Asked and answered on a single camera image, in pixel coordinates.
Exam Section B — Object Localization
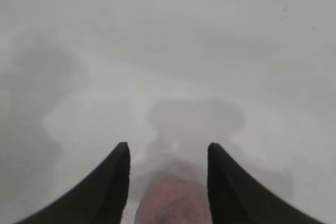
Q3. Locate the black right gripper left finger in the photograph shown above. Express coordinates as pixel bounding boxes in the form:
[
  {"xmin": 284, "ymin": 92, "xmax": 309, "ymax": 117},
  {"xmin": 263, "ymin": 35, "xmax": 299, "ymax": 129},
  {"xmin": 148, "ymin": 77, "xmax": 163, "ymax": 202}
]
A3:
[{"xmin": 16, "ymin": 142, "xmax": 131, "ymax": 224}]

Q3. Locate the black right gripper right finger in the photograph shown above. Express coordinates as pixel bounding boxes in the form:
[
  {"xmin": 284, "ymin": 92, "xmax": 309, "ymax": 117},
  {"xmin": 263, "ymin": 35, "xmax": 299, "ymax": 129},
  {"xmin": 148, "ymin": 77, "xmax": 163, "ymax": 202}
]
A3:
[{"xmin": 207, "ymin": 142, "xmax": 315, "ymax": 224}]

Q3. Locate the pink peach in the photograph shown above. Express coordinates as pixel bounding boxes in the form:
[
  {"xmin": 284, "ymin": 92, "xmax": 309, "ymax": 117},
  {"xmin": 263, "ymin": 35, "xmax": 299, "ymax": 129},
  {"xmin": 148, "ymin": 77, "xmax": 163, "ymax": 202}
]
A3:
[{"xmin": 134, "ymin": 176, "xmax": 213, "ymax": 224}]

